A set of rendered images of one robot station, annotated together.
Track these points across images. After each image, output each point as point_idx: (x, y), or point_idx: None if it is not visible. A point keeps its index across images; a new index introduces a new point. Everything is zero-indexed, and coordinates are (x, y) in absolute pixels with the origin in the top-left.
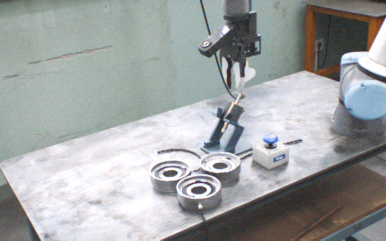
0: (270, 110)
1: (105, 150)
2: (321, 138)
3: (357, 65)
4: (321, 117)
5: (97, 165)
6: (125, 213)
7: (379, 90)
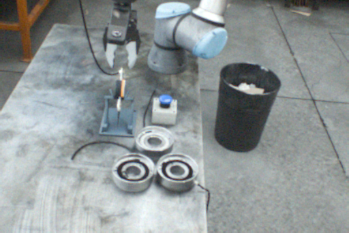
0: (91, 72)
1: (13, 187)
2: (163, 82)
3: (200, 18)
4: (135, 64)
5: (35, 207)
6: (147, 229)
7: (222, 35)
